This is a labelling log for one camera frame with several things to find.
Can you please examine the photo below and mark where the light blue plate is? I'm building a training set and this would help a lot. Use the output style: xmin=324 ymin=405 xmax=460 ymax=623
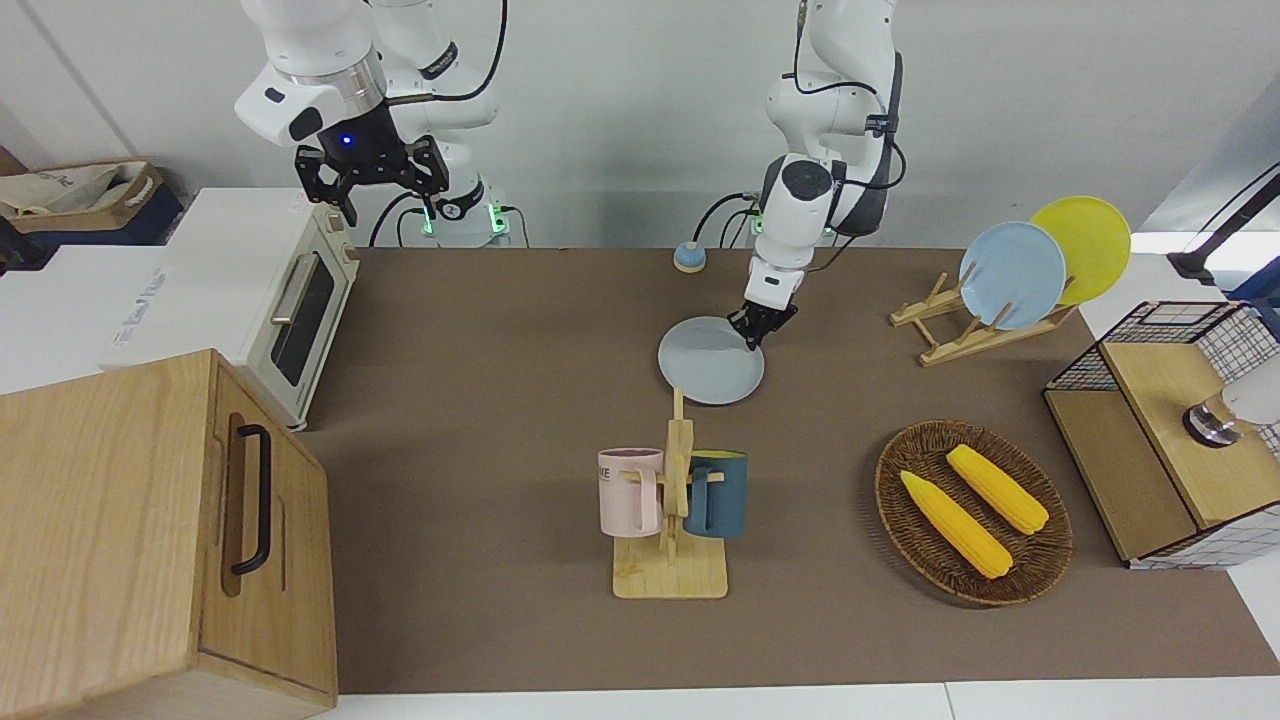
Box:
xmin=959 ymin=222 xmax=1067 ymax=331

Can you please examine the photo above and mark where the black metal stand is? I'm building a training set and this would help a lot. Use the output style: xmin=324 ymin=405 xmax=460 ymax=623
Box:
xmin=1167 ymin=165 xmax=1280 ymax=288

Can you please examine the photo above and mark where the dark blue mug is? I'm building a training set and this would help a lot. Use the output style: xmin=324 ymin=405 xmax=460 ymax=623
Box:
xmin=685 ymin=450 xmax=748 ymax=540

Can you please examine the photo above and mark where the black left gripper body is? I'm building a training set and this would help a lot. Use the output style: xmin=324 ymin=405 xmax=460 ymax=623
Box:
xmin=735 ymin=297 xmax=800 ymax=339

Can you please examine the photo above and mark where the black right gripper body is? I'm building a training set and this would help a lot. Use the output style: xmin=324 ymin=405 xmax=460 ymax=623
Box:
xmin=293 ymin=136 xmax=448 ymax=197

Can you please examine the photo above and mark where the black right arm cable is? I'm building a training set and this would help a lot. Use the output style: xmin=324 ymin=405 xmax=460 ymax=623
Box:
xmin=384 ymin=0 xmax=509 ymax=105

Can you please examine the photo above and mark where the cream toaster oven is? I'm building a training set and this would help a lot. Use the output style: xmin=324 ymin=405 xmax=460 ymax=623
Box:
xmin=245 ymin=205 xmax=361 ymax=432

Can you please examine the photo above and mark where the brown wicker basket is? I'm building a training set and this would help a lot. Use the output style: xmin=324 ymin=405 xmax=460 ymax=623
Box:
xmin=875 ymin=420 xmax=1073 ymax=607

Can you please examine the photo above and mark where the wooden plate rack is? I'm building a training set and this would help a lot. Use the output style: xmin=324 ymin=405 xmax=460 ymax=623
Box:
xmin=890 ymin=262 xmax=1079 ymax=368

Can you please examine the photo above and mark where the black cabinet handle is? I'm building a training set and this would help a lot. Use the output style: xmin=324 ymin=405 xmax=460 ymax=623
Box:
xmin=230 ymin=424 xmax=273 ymax=576

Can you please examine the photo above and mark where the cardboard box with bag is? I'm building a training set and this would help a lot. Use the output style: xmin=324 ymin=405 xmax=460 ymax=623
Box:
xmin=0 ymin=160 xmax=187 ymax=251

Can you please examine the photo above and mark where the wooden cabinet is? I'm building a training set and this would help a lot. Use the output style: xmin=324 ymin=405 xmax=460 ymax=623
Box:
xmin=0 ymin=348 xmax=339 ymax=720

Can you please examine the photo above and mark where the wooden shelf with wire basket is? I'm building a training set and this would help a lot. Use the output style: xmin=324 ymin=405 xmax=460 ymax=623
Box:
xmin=1043 ymin=300 xmax=1280 ymax=571

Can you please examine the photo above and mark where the pink mug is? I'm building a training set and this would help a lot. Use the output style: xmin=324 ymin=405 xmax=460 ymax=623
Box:
xmin=598 ymin=447 xmax=666 ymax=538

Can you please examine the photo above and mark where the white toaster oven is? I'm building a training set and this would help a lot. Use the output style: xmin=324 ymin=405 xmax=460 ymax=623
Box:
xmin=100 ymin=188 xmax=313 ymax=373

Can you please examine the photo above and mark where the gray round plate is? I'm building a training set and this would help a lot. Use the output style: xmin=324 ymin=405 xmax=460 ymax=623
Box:
xmin=658 ymin=316 xmax=766 ymax=406

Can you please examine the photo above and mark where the yellow plate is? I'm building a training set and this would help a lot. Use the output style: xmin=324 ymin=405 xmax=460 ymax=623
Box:
xmin=1030 ymin=196 xmax=1132 ymax=307

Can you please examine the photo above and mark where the black base cable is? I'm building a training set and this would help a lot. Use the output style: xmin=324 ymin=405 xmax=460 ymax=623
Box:
xmin=694 ymin=191 xmax=763 ymax=249
xmin=368 ymin=194 xmax=433 ymax=248

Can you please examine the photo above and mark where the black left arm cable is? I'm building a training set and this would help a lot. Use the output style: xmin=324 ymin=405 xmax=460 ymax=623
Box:
xmin=793 ymin=0 xmax=908 ymax=193

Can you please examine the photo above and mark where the white device with metal ring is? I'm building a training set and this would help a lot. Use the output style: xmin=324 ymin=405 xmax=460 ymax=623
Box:
xmin=1183 ymin=355 xmax=1280 ymax=448

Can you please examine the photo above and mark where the wooden mug tree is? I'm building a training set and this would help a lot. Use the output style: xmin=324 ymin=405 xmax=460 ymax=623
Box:
xmin=612 ymin=388 xmax=729 ymax=600

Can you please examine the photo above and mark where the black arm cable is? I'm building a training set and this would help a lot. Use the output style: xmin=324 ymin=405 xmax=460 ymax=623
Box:
xmin=793 ymin=0 xmax=908 ymax=193
xmin=384 ymin=0 xmax=509 ymax=105

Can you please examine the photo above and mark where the yellow corn cob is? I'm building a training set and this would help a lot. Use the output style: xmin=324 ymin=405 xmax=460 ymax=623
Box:
xmin=946 ymin=444 xmax=1050 ymax=536
xmin=900 ymin=470 xmax=1014 ymax=580

